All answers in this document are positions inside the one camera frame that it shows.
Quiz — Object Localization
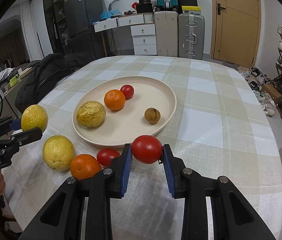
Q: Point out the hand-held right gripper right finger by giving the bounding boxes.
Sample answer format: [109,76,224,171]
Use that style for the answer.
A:
[162,144,277,240]

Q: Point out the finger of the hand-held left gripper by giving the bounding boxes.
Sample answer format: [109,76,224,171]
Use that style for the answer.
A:
[0,116,23,138]
[11,127,43,147]

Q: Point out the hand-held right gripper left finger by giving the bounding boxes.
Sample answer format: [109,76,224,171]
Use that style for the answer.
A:
[19,143,133,240]

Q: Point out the red cherry tomato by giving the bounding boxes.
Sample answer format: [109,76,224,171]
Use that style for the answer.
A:
[131,135,163,164]
[120,84,135,99]
[96,148,121,167]

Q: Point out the mandarin orange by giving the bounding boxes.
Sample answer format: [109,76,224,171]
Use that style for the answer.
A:
[70,154,102,181]
[104,89,126,111]

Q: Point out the cream round plate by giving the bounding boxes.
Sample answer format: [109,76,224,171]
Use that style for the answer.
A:
[72,76,177,148]

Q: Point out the brown longan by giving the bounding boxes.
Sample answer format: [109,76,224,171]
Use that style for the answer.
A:
[144,107,161,124]

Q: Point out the wrinkled yellow passion fruit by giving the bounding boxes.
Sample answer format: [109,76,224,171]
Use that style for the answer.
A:
[76,101,106,128]

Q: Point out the green mug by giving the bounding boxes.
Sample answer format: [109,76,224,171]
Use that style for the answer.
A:
[9,74,20,87]

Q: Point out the white cloth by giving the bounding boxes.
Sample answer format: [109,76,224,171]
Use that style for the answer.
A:
[0,68,13,88]

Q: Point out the black padded jacket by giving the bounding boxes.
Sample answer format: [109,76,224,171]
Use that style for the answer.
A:
[15,52,99,114]

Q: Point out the beige checked tablecloth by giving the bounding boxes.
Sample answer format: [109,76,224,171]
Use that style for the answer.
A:
[5,55,282,240]

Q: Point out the white curtain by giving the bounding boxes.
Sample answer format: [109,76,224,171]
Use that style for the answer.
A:
[21,1,44,59]

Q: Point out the scattered sneakers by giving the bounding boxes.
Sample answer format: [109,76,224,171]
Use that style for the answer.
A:
[238,66,277,117]

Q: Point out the dark open shelf cabinet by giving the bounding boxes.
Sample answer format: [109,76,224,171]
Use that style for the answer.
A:
[42,0,81,55]

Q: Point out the dark grey refrigerator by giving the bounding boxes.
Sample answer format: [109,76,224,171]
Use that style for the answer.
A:
[64,0,104,58]

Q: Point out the silver suitcase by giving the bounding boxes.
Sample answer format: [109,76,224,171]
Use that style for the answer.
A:
[178,13,206,60]

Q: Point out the cardboard box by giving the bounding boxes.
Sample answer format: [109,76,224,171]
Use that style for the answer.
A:
[260,83,282,101]

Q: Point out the white drawer cabinet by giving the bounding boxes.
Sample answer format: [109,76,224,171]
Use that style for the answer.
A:
[130,24,158,55]

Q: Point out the beige suitcase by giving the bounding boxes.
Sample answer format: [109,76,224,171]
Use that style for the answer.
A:
[154,10,179,57]

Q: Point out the blue plastic bag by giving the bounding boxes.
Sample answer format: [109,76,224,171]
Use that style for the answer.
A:
[99,9,120,19]

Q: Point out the white desk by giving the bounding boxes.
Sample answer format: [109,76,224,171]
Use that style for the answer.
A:
[93,14,156,33]

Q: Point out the wooden door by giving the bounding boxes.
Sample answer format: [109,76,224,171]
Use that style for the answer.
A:
[210,0,261,64]

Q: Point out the yellow black shoe box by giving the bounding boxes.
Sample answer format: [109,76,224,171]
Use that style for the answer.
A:
[182,6,202,15]

